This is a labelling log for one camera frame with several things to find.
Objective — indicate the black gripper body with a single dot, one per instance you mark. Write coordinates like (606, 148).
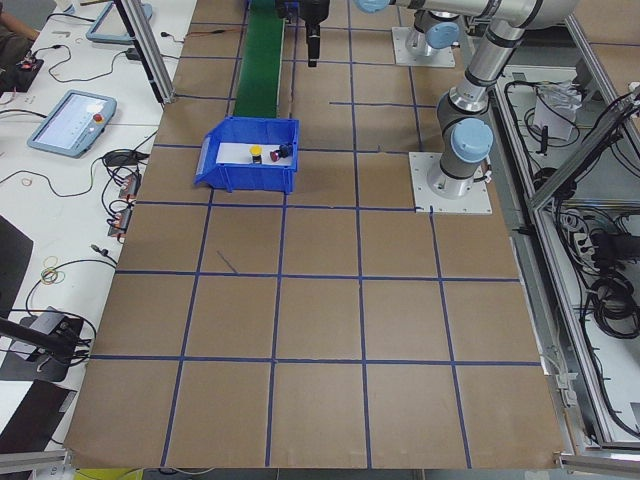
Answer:
(314, 15)

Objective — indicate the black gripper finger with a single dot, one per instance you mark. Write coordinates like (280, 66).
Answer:
(313, 44)

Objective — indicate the red push button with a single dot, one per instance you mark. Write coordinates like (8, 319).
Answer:
(283, 151)

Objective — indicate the yellow push button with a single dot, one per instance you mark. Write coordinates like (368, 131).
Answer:
(256, 154)

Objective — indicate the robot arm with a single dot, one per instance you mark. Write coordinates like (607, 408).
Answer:
(439, 22)
(467, 138)

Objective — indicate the green conveyor belt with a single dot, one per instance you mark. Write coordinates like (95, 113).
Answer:
(257, 94)

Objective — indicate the white foam pad left bin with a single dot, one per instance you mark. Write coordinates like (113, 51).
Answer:
(249, 153)

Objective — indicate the blue bin left side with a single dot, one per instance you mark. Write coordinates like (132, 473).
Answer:
(231, 177)

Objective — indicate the black power adapter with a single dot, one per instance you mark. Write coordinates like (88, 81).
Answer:
(132, 54)

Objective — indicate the teach pendant far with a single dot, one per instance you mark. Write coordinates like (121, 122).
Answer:
(109, 28)

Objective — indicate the teach pendant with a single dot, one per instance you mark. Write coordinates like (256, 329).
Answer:
(109, 28)
(74, 124)

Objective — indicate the teach pendant near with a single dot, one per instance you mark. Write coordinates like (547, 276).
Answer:
(74, 124)

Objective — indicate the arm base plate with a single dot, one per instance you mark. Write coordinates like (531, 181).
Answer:
(435, 192)
(412, 48)

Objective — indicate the aluminium frame post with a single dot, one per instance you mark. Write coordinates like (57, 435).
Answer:
(138, 28)

